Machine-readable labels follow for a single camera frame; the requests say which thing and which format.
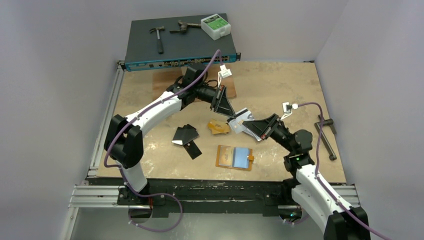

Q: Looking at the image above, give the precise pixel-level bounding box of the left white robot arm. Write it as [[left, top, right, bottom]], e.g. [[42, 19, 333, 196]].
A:
[[103, 63, 235, 205]]

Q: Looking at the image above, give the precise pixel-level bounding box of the aluminium frame rail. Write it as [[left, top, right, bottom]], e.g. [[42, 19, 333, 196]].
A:
[[67, 64, 362, 210]]

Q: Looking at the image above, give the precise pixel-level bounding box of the purple cable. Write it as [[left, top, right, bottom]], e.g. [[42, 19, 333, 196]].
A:
[[103, 49, 222, 233], [283, 101, 393, 240]]

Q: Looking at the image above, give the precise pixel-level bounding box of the white green electrical box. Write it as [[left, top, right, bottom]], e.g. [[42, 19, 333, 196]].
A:
[[200, 14, 231, 41]]

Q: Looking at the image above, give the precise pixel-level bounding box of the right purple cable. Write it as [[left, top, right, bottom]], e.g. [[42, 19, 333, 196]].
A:
[[283, 101, 393, 240]]

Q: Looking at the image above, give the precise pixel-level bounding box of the wooden board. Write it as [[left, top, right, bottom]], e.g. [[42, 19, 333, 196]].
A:
[[152, 64, 237, 100]]

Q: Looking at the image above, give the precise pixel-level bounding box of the single silver VIP card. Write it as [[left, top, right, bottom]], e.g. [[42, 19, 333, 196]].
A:
[[227, 107, 255, 134]]

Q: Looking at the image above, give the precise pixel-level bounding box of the orange leather card holder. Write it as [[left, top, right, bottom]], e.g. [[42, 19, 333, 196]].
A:
[[215, 145, 255, 172]]

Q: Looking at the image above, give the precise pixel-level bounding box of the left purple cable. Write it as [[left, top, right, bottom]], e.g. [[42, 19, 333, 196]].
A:
[[103, 49, 222, 233]]

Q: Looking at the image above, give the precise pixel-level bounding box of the claw hammer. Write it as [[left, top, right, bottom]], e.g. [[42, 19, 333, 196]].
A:
[[149, 26, 165, 55]]

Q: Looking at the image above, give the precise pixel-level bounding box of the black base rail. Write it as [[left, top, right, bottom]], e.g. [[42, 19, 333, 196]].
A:
[[87, 177, 306, 221]]

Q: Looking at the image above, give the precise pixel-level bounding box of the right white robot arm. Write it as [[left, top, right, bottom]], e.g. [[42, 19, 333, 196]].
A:
[[243, 114, 371, 240]]

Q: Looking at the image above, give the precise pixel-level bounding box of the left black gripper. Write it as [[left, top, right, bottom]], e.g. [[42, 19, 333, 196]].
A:
[[194, 84, 236, 119]]

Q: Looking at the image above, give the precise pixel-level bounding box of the grey metal crank handle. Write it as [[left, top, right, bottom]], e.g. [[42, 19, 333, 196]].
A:
[[314, 115, 338, 161]]

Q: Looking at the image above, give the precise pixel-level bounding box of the single gold card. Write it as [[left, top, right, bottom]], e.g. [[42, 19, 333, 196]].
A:
[[218, 146, 234, 166]]

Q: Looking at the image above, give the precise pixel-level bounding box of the blue network switch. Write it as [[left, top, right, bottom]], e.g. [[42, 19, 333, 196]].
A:
[[120, 14, 241, 72]]

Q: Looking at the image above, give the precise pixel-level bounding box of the single black card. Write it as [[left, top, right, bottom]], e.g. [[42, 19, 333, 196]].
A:
[[183, 140, 202, 160]]

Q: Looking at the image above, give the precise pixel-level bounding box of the rusty pliers tool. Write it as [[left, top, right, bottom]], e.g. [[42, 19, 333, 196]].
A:
[[169, 20, 202, 34]]

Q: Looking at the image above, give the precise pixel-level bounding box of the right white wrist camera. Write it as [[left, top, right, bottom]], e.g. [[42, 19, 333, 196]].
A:
[[280, 102, 299, 121]]

